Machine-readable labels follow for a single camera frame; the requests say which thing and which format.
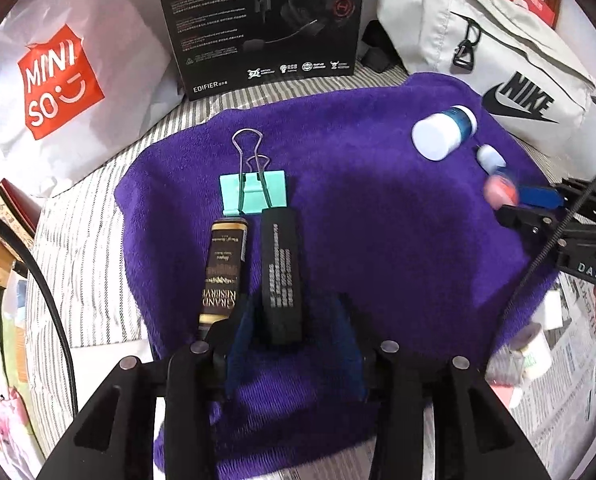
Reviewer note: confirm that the brown patterned box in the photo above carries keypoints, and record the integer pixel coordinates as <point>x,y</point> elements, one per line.
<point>13,205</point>

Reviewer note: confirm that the small white blue bottle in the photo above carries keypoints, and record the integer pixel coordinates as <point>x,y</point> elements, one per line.
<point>490,157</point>

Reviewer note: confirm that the newspaper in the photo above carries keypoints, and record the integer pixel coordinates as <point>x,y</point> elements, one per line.
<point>567,400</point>

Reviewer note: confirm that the green binder clip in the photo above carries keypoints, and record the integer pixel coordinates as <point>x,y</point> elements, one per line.
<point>253,190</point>

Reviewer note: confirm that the purple towel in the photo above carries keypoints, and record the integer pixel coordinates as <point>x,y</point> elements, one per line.
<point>357,210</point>

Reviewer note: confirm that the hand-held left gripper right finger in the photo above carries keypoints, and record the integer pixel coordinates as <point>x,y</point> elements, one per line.
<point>355,355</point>

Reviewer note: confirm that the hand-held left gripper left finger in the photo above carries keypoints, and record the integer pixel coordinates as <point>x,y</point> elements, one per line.
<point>243,345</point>

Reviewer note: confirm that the black rectangular bar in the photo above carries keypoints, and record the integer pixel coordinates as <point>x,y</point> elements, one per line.
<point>280,285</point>

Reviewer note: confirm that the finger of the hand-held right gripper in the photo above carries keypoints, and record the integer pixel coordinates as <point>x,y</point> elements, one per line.
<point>527,221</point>
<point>540,196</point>

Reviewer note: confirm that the black headset box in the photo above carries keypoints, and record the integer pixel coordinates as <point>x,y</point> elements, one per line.
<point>218,20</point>

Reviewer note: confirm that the white plastic shopping bag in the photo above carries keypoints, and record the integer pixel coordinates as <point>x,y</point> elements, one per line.
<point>103,60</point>

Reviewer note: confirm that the grey waist bag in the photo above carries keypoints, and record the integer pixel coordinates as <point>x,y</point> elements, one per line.
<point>427,20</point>

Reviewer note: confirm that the black gold tube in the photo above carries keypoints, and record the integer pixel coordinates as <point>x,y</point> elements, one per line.
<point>223,280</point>

